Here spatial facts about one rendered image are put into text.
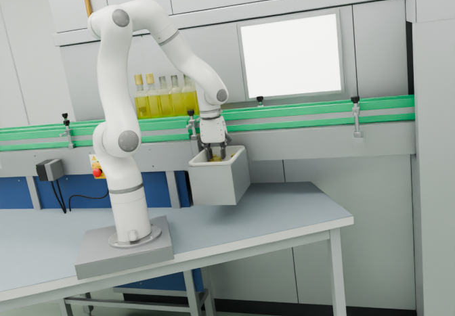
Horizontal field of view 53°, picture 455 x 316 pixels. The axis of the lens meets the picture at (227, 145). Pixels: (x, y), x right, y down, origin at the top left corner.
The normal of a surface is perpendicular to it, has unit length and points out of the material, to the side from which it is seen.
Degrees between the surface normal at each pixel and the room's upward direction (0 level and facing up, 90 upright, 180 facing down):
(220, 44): 90
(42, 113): 90
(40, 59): 90
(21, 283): 0
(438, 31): 90
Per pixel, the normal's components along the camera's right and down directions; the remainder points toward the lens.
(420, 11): -0.29, 0.27
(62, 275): -0.14, -0.96
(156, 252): 0.19, 0.22
